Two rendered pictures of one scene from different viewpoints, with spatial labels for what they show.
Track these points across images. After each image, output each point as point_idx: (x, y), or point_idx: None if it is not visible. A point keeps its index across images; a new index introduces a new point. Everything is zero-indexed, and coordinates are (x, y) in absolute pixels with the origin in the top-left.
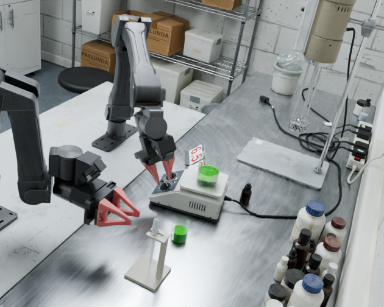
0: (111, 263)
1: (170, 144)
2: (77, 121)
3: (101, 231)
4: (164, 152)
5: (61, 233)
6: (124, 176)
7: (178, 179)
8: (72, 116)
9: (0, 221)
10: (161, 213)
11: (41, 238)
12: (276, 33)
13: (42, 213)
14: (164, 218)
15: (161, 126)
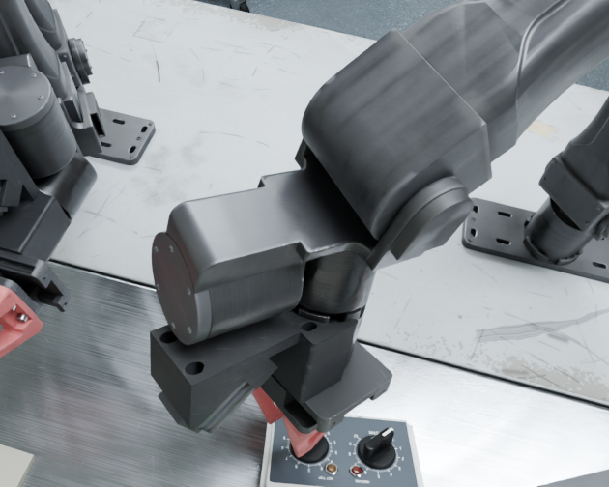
0: (4, 385)
1: (178, 391)
2: (555, 143)
3: (119, 329)
4: (159, 386)
5: (98, 251)
6: (373, 316)
7: (345, 485)
8: (567, 127)
9: (105, 143)
10: (237, 465)
11: (75, 223)
12: None
13: (159, 198)
14: (214, 480)
15: (184, 309)
